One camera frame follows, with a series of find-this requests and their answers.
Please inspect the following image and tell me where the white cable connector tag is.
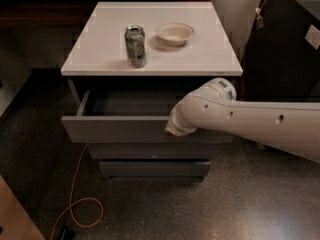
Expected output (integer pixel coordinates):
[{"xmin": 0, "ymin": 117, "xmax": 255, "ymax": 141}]
[{"xmin": 255, "ymin": 8, "xmax": 264, "ymax": 30}]

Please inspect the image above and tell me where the grey middle drawer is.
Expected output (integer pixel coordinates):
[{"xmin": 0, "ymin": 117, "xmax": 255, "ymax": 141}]
[{"xmin": 88, "ymin": 143, "xmax": 218, "ymax": 159}]

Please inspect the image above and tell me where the grey bottom drawer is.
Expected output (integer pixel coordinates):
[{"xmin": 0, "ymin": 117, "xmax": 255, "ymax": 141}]
[{"xmin": 99, "ymin": 160, "xmax": 211, "ymax": 177}]

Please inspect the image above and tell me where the wooden board corner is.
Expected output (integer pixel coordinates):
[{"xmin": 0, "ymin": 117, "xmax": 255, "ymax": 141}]
[{"xmin": 0, "ymin": 176, "xmax": 45, "ymax": 240}]

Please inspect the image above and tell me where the grey top drawer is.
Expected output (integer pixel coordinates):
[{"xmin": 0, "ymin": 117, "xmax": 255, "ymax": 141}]
[{"xmin": 62, "ymin": 89, "xmax": 233, "ymax": 144}]

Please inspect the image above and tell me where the white-top drawer cabinet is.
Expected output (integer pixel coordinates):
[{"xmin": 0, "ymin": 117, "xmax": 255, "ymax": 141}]
[{"xmin": 61, "ymin": 2, "xmax": 242, "ymax": 181}]

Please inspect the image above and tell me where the black plug on floor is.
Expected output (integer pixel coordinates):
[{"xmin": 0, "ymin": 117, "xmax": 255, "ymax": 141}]
[{"xmin": 56, "ymin": 226, "xmax": 75, "ymax": 240}]

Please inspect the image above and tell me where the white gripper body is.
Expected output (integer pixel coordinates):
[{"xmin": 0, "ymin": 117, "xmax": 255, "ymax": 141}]
[{"xmin": 165, "ymin": 108, "xmax": 197, "ymax": 137}]

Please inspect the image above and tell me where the black cabinet at right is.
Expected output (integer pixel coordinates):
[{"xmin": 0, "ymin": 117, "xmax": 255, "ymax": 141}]
[{"xmin": 242, "ymin": 0, "xmax": 320, "ymax": 102}]

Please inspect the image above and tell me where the white label on cabinet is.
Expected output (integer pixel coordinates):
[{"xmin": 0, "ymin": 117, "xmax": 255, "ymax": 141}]
[{"xmin": 305, "ymin": 25, "xmax": 320, "ymax": 49}]

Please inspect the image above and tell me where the white paper bowl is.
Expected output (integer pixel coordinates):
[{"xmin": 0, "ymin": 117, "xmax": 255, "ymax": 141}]
[{"xmin": 156, "ymin": 23, "xmax": 194, "ymax": 47}]

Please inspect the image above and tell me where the silver green drink can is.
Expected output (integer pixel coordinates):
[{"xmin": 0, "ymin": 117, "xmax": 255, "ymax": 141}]
[{"xmin": 124, "ymin": 25, "xmax": 146, "ymax": 68}]

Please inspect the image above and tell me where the grey drawer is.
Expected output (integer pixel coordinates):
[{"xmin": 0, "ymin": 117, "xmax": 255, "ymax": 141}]
[
  {"xmin": 62, "ymin": 89, "xmax": 233, "ymax": 144},
  {"xmin": 99, "ymin": 160, "xmax": 211, "ymax": 177},
  {"xmin": 88, "ymin": 143, "xmax": 218, "ymax": 159}
]

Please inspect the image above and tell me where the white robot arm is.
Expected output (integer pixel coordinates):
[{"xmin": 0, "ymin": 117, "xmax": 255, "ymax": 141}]
[{"xmin": 166, "ymin": 78, "xmax": 320, "ymax": 162}]

